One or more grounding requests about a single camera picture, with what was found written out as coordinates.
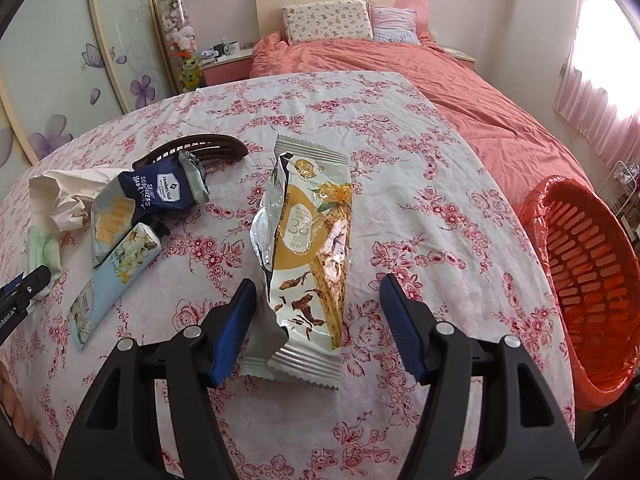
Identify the orange laundry basket bin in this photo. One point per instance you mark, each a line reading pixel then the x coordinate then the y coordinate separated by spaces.
pixel 594 274

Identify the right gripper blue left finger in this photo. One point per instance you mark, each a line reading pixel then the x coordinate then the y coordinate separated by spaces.
pixel 227 326

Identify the floral hand cream tube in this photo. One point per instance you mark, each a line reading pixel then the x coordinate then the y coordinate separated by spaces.
pixel 114 275

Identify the navy soda cracker bag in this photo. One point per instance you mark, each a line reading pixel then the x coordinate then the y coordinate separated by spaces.
pixel 176 182

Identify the yellow green plush toy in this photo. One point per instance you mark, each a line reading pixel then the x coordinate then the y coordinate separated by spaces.
pixel 191 73

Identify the pink white nightstand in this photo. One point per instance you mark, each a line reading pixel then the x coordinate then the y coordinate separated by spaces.
pixel 231 68

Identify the white wire rack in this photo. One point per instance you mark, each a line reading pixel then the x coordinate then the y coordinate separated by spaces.
pixel 620 191

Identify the white mug on nightstand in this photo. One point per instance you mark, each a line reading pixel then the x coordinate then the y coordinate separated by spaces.
pixel 232 48

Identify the crumpled white tissue paper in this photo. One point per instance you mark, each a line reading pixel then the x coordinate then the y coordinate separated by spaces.
pixel 61 200

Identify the pale green wrapper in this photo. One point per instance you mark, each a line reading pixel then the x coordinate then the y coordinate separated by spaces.
pixel 43 249

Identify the wardrobe with purple flowers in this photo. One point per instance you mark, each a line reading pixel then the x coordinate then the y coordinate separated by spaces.
pixel 68 66

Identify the floral cream pillow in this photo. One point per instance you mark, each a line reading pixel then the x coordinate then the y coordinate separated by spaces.
pixel 327 20

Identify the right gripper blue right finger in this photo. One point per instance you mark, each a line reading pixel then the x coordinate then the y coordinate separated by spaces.
pixel 410 328

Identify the dark brown hair clip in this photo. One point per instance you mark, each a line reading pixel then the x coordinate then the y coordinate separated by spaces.
pixel 206 147

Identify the striped pink pillow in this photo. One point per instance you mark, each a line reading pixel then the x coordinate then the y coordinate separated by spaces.
pixel 390 24

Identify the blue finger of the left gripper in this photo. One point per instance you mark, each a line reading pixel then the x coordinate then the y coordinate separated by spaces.
pixel 25 287

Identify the floral pink white tablecloth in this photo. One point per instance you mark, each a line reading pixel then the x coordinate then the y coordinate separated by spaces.
pixel 424 208

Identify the gold white snack wrapper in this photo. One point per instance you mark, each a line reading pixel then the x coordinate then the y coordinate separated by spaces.
pixel 301 236

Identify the salmon pink bed duvet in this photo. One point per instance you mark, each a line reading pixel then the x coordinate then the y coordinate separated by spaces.
pixel 517 150

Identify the pink window curtain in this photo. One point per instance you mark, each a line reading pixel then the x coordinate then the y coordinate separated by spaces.
pixel 598 93

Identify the plush toy display tube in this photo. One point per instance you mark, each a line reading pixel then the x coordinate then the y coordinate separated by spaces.
pixel 178 33

